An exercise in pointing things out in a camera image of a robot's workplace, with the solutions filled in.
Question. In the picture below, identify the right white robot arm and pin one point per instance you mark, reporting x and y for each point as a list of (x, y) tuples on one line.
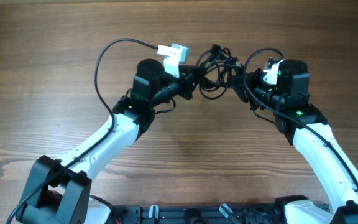
[(282, 88)]

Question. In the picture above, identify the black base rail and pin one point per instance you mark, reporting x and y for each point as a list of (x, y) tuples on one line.
[(154, 214)]

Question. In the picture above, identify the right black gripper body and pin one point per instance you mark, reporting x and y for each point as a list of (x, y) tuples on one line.
[(260, 93)]

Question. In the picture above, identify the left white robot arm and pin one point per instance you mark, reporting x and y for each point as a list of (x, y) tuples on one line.
[(58, 190)]

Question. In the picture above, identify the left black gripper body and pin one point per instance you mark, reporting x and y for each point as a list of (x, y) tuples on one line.
[(185, 84)]

